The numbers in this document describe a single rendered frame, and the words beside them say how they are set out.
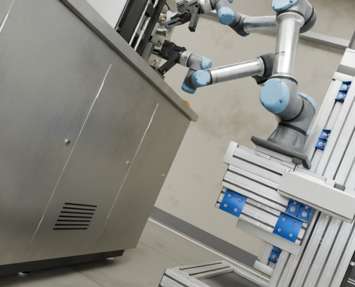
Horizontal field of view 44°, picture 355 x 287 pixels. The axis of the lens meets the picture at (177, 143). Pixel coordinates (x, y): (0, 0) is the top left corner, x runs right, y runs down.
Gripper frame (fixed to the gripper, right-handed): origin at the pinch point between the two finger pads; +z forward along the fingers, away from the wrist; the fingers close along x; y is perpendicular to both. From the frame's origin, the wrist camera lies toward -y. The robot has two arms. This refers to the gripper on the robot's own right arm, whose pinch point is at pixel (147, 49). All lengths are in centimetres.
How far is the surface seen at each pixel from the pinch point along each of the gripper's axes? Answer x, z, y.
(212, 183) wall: -248, -3, -48
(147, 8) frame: 44.1, -15.1, 5.4
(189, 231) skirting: -247, -1, -104
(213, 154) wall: -249, 9, -20
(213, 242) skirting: -244, -29, -104
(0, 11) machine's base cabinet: 126, -29, -35
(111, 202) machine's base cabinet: 29, -29, -75
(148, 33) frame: 34.8, -15.4, -1.8
